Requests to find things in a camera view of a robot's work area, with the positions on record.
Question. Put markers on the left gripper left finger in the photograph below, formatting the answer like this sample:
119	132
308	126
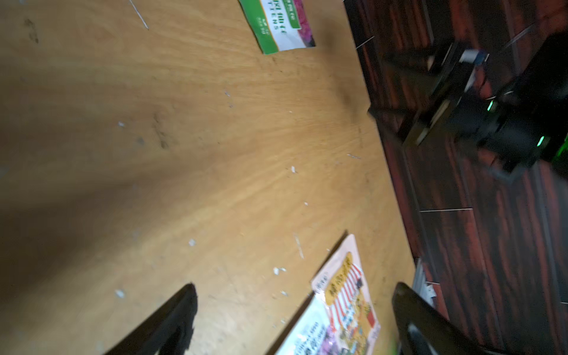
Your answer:
168	330

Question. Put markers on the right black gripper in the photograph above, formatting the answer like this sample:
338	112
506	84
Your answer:
525	122

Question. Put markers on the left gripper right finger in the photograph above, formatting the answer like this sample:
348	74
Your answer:
422	330

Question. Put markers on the orange striped seed packet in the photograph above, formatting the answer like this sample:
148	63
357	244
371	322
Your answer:
341	285

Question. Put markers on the magenta flower seed packet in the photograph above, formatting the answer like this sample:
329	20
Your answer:
278	25

